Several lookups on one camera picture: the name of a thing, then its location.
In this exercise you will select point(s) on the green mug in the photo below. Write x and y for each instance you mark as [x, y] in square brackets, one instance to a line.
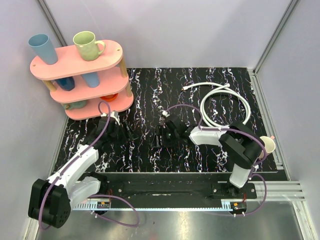
[87, 46]

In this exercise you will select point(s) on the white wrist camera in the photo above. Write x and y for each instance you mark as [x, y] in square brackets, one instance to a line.
[165, 113]
[115, 115]

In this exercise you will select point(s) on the light blue cup middle shelf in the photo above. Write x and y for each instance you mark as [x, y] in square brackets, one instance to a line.
[92, 79]

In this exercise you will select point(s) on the orange bowl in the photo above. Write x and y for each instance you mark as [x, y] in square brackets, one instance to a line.
[109, 98]

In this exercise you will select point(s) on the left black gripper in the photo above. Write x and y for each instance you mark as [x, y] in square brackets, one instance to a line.
[121, 131]

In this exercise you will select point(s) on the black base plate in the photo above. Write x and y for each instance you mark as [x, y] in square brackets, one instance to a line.
[175, 190]

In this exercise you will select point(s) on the pink three-tier shelf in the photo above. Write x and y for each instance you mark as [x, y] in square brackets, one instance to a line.
[111, 70]

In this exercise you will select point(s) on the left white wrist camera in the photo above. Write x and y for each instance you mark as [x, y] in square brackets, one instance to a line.
[115, 115]

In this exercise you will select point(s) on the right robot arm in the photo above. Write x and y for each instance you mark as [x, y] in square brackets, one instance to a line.
[243, 147]

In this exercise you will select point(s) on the dark blue cup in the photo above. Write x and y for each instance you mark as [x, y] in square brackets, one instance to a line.
[66, 83]

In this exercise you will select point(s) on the pink beige cup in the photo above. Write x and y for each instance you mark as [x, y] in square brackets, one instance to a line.
[269, 144]

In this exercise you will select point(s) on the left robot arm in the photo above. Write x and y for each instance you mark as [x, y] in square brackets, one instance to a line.
[53, 199]

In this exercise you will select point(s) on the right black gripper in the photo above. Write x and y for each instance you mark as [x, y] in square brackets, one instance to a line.
[164, 142]

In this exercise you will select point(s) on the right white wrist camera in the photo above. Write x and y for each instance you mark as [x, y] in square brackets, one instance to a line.
[165, 113]

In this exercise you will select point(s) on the light blue tall cup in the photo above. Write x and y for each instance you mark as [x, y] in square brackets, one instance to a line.
[43, 47]

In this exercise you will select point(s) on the teal mug bottom shelf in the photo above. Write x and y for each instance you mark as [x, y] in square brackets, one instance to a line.
[75, 105]

